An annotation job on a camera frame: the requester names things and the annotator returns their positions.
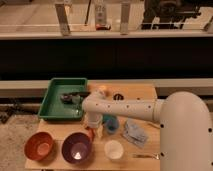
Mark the black ring object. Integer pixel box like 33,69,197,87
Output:
113,93,124,100

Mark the dark object in tray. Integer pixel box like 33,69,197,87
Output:
60,92,89,104

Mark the white cup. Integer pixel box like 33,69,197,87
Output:
104,140,124,160

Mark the orange pepper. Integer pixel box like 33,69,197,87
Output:
85,127,95,141

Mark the green plastic tray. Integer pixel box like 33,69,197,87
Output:
38,78,87,121

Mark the orange round fruit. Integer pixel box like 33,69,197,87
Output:
98,86,107,94

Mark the blue cup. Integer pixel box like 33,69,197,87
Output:
103,115,119,134

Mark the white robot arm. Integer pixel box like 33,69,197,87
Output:
82,91,213,171

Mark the red bowl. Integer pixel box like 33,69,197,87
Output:
24,132,54,161

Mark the purple bowl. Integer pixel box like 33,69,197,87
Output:
61,132,92,164

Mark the blue grey cloth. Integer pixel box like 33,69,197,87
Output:
122,119,148,148

